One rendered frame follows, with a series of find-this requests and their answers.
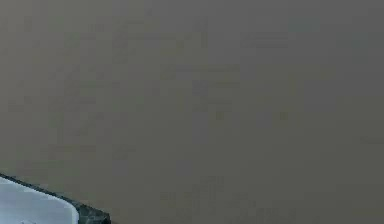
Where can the dark stone countertop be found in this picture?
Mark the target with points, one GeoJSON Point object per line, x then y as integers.
{"type": "Point", "coordinates": [90, 215]}

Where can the white sink basin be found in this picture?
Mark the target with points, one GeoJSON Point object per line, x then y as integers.
{"type": "Point", "coordinates": [30, 206]}

